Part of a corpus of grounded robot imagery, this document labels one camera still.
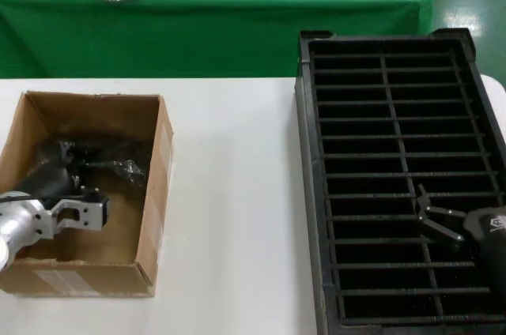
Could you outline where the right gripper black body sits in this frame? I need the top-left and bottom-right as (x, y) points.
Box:
(462, 205), (506, 251)

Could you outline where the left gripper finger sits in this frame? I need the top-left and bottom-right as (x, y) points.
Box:
(55, 140), (77, 166)

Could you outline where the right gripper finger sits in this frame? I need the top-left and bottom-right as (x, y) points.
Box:
(417, 214), (465, 252)
(413, 183), (470, 222)

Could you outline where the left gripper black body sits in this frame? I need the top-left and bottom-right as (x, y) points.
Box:
(37, 188), (110, 240)

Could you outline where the translucent grey antistatic bag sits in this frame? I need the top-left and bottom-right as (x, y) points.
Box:
(74, 136), (153, 198)

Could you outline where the brown cardboard box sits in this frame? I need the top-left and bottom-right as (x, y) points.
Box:
(0, 90), (176, 298)

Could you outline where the black slotted plastic container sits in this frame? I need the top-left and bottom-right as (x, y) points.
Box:
(294, 28), (506, 335)

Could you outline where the green tablecloth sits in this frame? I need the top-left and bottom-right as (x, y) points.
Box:
(0, 0), (435, 79)

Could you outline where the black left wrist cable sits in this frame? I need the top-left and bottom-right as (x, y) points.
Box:
(0, 191), (88, 205)

